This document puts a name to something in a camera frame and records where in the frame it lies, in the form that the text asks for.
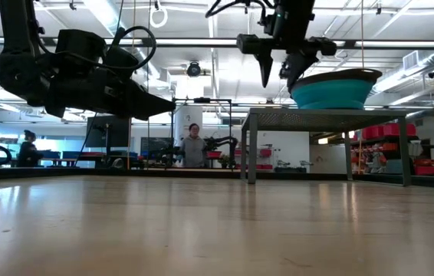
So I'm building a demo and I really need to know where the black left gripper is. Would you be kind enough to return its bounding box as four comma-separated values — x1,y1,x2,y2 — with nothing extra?
44,57,177,121

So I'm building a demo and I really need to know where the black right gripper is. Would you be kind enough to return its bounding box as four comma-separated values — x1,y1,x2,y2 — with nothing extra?
235,33,338,94

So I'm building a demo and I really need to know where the blue collapsible colander bowl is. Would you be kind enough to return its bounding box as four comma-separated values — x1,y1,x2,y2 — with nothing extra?
288,67,383,110

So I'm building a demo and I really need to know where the white round column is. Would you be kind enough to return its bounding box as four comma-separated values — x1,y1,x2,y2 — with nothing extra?
173,105,203,149

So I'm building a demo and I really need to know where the black monitor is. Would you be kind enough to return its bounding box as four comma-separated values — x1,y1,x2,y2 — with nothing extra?
85,114,130,149

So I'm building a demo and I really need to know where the person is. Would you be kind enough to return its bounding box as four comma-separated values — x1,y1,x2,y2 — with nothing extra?
176,122,209,169
16,129,44,168

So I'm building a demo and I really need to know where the grey perforated metal stand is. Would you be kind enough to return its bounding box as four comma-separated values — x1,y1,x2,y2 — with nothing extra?
239,107,413,188

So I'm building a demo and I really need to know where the red storage bin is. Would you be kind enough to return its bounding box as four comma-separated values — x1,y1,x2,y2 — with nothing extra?
382,122,408,137
362,125,383,140
414,164,434,177

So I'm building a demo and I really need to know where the black shelf unit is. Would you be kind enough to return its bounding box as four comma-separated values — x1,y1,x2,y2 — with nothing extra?
349,133,434,176

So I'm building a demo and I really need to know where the black background rig frame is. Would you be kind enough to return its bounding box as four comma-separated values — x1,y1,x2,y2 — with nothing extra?
170,97,234,169

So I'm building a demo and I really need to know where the black overhead camera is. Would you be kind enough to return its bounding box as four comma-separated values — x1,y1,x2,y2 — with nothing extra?
186,61,202,78

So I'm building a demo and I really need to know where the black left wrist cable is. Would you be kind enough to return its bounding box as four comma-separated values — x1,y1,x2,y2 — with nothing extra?
36,25,158,72

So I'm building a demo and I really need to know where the white hanging ring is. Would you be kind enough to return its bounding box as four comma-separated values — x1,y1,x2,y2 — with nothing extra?
149,5,169,29

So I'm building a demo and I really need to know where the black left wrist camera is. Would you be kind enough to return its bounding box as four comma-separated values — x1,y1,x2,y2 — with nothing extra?
55,29,107,65

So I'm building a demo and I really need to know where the black aluminium table frame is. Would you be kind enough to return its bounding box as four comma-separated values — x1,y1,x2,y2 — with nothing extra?
0,165,434,191

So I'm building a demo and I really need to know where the silver ventilation duct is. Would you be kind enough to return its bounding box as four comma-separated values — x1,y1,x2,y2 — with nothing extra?
370,48,434,97

